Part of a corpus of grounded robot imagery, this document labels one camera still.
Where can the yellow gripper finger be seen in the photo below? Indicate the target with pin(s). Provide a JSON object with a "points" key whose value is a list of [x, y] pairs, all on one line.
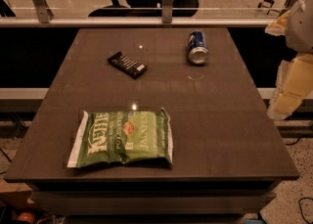
{"points": [[294, 83], [278, 27]]}

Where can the blue pepsi can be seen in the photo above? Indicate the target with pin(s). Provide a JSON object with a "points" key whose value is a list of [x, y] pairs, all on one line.
{"points": [[197, 48]]}

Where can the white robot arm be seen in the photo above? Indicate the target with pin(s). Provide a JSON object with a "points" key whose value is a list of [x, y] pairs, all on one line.
{"points": [[299, 31]]}

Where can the black snack bar packet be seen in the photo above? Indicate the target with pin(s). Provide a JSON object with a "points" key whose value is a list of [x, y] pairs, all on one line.
{"points": [[127, 65]]}

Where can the green kettle chips bag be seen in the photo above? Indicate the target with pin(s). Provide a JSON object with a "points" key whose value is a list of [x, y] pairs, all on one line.
{"points": [[121, 137]]}

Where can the orange ball on floor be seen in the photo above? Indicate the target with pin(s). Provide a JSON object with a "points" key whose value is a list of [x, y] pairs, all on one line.
{"points": [[29, 217]]}

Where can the left metal glass bracket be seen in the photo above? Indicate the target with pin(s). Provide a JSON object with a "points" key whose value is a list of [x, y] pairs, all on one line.
{"points": [[43, 11]]}

